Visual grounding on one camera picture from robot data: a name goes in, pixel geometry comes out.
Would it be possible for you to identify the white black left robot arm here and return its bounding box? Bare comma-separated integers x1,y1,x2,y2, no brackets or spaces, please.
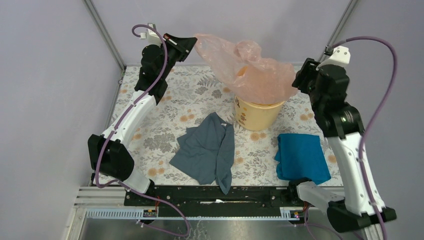
88,33,198,206

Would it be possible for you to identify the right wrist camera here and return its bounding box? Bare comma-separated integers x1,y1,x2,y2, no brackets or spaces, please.
316,45,351,70

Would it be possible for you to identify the slotted cable duct rail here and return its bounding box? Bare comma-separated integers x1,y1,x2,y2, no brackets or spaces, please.
86,207,307,222

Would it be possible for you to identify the bright blue cloth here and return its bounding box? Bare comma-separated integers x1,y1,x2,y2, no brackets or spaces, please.
274,133,331,185

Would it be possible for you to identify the aluminium frame post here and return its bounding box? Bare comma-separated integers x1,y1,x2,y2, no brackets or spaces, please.
82,0,126,72
318,0,360,63

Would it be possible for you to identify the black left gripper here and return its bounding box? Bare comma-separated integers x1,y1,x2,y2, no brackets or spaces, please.
157,33,196,80

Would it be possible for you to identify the pink plastic trash bag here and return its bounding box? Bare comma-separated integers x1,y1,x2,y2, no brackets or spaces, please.
195,33,298,105

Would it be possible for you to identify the yellow plastic trash bin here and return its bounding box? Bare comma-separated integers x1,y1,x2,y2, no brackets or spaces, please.
234,96,285,131

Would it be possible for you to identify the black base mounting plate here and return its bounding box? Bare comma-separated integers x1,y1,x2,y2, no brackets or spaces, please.
124,185,306,217

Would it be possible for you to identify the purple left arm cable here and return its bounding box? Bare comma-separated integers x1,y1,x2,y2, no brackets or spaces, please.
94,23,192,238

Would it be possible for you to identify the floral table mat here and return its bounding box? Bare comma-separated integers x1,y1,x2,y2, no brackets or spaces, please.
128,66,321,186

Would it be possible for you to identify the left aluminium frame post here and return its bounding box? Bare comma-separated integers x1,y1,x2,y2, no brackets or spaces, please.
82,0,126,72

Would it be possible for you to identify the right aluminium frame post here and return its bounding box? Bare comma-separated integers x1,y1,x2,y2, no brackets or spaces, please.
318,0,360,63

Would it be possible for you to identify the grey-blue shirt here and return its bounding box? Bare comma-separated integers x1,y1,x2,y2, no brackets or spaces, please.
169,112,235,195

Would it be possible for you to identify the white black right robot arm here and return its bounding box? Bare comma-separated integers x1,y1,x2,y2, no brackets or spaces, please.
286,58,397,233

